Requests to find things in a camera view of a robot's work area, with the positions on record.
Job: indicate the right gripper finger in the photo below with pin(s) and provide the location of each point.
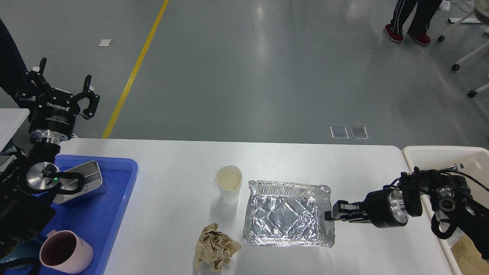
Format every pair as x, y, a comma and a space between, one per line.
355, 218
341, 208

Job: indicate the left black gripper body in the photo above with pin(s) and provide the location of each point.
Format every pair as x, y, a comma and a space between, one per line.
54, 116

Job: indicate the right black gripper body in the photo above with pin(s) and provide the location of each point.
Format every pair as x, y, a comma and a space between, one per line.
385, 208

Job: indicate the aluminium foil tray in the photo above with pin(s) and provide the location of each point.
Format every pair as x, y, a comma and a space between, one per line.
282, 214

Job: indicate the small steel rectangular tin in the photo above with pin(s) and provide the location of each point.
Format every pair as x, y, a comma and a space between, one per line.
93, 186

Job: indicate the pink mug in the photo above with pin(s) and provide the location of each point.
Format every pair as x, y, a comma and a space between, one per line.
66, 252

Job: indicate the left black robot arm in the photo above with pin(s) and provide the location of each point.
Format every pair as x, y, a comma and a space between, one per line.
30, 183

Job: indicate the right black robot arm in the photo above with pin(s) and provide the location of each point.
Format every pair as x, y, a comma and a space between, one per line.
449, 196

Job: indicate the standing person in jeans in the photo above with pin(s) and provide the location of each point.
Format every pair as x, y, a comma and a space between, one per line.
13, 70

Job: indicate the white side table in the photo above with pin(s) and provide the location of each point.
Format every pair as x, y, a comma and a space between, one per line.
13, 127

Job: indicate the left clear floor plate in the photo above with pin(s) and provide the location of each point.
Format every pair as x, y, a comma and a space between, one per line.
339, 132

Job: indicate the clear floor plate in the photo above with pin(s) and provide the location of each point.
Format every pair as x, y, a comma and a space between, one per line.
339, 132
359, 132

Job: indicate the right clear floor plate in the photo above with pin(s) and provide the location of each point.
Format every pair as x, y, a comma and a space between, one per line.
359, 132

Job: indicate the blue plastic tray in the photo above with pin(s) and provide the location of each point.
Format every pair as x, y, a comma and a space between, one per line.
98, 220

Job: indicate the white paper cup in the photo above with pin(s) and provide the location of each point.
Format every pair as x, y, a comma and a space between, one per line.
228, 180

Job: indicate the crumpled brown paper napkin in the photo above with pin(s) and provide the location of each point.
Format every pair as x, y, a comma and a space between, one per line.
214, 248

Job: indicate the dark blue mug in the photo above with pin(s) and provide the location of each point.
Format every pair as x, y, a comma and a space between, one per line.
24, 258

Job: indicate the white chair base with castors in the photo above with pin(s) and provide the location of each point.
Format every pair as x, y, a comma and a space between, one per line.
460, 51

